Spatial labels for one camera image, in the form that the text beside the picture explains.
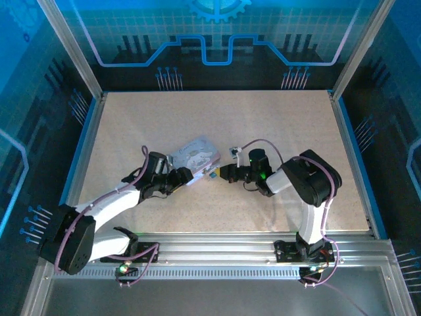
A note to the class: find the aluminium corner post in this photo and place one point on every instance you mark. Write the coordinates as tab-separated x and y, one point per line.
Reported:
361	46
72	49

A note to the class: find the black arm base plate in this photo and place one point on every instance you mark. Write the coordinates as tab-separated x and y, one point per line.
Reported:
148	247
284	251

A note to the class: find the blue table edge trim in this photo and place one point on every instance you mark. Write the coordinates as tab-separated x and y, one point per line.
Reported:
357	148

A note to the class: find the aluminium side frame rail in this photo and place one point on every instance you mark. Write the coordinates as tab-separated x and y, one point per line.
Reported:
90	145
349	148

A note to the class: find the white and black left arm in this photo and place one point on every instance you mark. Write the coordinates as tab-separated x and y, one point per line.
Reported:
112	204

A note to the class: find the clear plastic bag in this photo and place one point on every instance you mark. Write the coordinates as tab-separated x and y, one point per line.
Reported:
197	154

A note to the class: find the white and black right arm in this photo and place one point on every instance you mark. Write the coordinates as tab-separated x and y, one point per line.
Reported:
312	177

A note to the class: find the grey metal tray panel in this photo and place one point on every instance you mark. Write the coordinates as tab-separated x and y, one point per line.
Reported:
210	299

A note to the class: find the small lit circuit board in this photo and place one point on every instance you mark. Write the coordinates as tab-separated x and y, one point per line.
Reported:
312	270
124	268

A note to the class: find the long aluminium frame rail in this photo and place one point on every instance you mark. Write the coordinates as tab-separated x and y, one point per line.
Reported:
213	250

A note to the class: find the blue padlock with silver shackle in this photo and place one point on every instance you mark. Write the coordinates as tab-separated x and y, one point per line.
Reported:
213	175

